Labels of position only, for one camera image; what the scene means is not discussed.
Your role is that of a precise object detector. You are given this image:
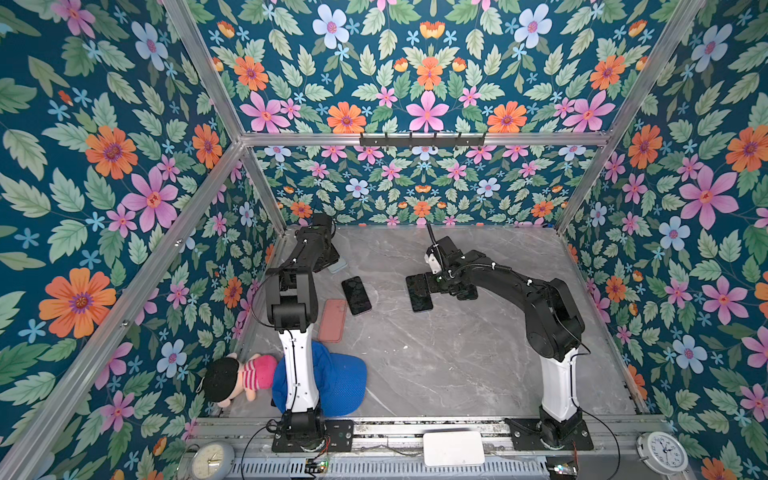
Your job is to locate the black phone case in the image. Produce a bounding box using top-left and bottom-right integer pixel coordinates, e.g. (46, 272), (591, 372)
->
(405, 273), (434, 313)

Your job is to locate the light blue phone case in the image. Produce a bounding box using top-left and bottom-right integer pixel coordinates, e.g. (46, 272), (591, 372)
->
(328, 258), (347, 274)

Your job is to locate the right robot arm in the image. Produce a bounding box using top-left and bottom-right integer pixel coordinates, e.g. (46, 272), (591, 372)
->
(425, 227), (588, 450)

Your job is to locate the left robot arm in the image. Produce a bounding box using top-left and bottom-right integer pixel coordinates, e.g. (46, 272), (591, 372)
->
(265, 213), (366, 453)

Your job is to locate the pink phone case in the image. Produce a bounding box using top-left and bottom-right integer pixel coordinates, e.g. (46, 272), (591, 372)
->
(317, 299), (347, 343)

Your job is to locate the blue cap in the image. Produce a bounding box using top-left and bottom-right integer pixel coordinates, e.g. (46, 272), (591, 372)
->
(271, 341), (368, 419)

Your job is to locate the white box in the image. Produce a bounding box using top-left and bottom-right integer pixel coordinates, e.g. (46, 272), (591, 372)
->
(422, 430), (485, 467)

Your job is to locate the plush doll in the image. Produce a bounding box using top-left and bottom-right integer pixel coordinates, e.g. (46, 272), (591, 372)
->
(202, 354), (278, 408)

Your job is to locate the right round clock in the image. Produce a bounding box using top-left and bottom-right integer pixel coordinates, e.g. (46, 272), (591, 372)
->
(636, 431), (689, 476)

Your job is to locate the round clock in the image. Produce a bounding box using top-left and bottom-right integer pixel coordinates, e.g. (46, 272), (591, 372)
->
(189, 442), (235, 480)
(636, 431), (689, 476)

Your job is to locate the left round clock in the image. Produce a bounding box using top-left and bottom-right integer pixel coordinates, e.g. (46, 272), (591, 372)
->
(189, 442), (235, 480)

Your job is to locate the black hook rail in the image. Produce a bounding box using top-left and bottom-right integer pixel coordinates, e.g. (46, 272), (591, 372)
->
(358, 132), (486, 149)

